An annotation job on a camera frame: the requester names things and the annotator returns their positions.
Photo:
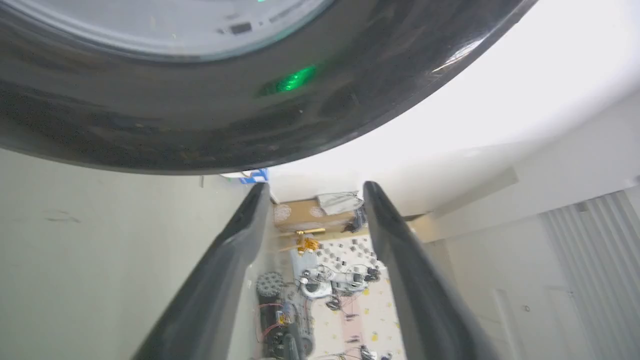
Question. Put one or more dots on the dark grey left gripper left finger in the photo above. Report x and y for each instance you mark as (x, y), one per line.
(210, 290)

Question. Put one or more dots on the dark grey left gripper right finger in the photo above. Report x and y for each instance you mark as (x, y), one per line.
(425, 295)

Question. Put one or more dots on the black round washing machine door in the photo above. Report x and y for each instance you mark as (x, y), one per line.
(210, 105)

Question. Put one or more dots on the white robot parts heap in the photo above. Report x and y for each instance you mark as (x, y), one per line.
(337, 282)

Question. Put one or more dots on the blue and white box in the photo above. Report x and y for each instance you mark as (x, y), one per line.
(255, 175)

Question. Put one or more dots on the brown cardboard box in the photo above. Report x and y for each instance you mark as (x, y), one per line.
(310, 217)

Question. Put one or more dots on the grey cloth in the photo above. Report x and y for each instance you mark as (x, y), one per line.
(341, 201)

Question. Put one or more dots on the grey ribbed curtain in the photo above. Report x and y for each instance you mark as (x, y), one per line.
(600, 260)

